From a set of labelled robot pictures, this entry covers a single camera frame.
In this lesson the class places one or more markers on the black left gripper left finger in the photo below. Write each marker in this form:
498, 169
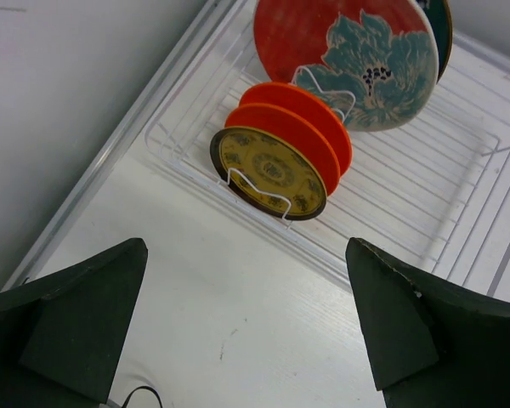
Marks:
62, 336

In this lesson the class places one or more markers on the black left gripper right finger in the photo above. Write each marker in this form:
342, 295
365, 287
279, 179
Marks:
430, 343

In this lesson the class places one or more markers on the yellow patterned small plate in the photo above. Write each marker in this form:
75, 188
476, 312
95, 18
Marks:
268, 173

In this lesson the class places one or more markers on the orange plastic plate front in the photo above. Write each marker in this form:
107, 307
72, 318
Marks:
295, 131

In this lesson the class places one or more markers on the orange plastic plate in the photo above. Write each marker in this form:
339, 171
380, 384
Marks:
295, 131
310, 108

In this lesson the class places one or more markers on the orange plastic plate rear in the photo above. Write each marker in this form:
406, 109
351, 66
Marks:
310, 108

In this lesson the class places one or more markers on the red plate with teal flower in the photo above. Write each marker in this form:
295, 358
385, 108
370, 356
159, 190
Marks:
375, 61

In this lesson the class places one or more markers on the dark green rimmed plate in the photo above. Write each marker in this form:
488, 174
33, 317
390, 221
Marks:
438, 13

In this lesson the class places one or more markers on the white wire dish rack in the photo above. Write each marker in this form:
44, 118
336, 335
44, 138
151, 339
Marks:
435, 192

